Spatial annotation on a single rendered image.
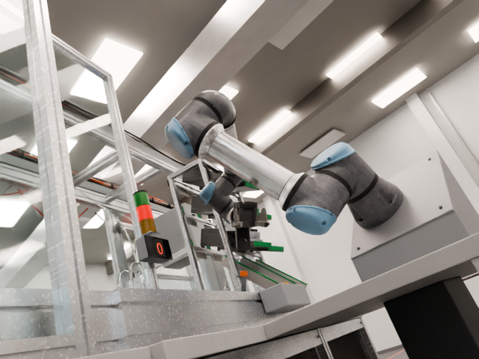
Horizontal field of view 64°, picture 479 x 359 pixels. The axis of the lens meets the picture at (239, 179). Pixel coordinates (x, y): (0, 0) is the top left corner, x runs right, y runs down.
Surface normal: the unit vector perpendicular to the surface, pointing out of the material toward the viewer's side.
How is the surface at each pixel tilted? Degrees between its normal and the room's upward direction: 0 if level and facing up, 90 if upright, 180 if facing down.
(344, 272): 90
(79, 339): 90
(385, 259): 90
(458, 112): 90
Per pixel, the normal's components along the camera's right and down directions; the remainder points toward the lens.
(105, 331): 0.84, -0.45
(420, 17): -0.69, -0.11
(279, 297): -0.44, -0.26
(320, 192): 0.00, -0.49
